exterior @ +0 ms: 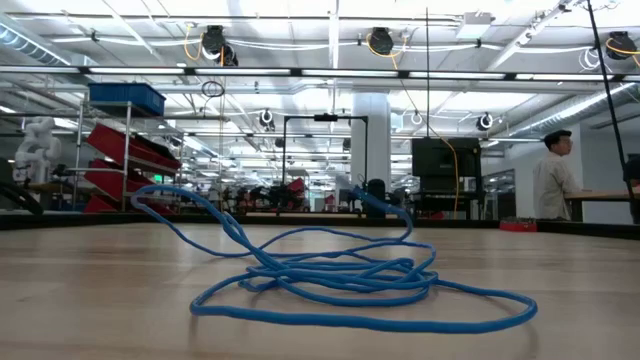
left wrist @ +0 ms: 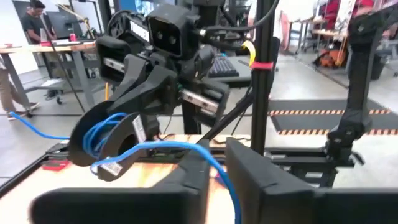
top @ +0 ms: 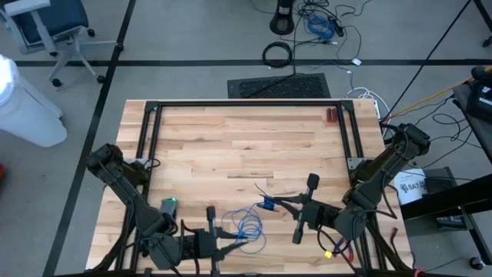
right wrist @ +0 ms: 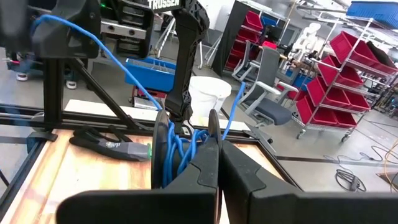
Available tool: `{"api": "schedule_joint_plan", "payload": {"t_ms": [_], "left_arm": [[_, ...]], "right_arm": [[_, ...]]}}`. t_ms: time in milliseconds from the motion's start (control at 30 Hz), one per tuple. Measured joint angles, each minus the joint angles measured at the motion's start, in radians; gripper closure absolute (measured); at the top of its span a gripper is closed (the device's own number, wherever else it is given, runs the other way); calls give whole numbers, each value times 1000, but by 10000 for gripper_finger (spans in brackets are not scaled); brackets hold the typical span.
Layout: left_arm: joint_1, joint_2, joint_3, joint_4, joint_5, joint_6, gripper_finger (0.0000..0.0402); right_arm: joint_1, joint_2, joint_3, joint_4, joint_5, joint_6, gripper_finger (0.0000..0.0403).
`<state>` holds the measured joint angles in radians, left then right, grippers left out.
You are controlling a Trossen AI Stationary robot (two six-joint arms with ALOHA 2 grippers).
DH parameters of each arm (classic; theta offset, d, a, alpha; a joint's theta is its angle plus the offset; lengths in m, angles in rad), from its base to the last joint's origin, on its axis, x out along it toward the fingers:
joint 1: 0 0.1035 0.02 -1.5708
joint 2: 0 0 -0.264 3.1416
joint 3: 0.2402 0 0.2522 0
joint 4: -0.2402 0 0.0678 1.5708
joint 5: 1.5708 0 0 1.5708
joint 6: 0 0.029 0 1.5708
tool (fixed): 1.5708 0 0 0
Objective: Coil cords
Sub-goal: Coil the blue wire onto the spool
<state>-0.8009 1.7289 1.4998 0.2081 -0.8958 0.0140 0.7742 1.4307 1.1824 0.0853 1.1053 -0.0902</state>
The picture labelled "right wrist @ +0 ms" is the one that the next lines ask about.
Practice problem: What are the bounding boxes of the black grey work glove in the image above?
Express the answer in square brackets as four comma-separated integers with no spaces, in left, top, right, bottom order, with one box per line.
[68,126,152,162]

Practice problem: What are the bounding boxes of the blue storage bin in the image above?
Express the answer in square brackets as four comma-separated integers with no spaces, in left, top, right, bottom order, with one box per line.
[346,0,398,21]
[124,57,177,93]

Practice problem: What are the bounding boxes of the blue cord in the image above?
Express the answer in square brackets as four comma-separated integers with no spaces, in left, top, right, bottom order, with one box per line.
[30,14,246,189]

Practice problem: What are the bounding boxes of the white bin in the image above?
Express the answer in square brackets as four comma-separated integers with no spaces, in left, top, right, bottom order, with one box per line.
[188,76,233,119]

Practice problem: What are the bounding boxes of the metal shelf with red bins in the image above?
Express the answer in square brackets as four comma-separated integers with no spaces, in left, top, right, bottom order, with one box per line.
[292,17,398,144]

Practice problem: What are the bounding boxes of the grey office chair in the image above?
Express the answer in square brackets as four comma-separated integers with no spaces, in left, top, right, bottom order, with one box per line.
[239,46,299,127]
[231,40,262,82]

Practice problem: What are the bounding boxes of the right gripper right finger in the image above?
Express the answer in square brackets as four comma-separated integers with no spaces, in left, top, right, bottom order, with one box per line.
[220,140,398,224]

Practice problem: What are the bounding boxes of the black cord spool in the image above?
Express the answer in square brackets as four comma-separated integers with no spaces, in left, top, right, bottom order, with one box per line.
[151,108,223,190]

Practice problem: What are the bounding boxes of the black rack with red bins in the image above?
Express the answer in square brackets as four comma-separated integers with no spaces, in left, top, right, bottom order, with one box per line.
[214,0,280,72]

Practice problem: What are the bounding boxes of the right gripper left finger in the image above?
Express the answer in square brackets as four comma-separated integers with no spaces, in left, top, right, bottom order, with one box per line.
[56,137,220,224]

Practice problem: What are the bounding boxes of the black coiled floor cable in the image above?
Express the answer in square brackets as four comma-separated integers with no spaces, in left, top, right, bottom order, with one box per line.
[334,169,368,193]

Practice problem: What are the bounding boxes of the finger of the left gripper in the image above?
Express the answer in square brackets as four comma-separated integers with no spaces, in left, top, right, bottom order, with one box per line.
[0,0,32,57]
[30,0,102,60]

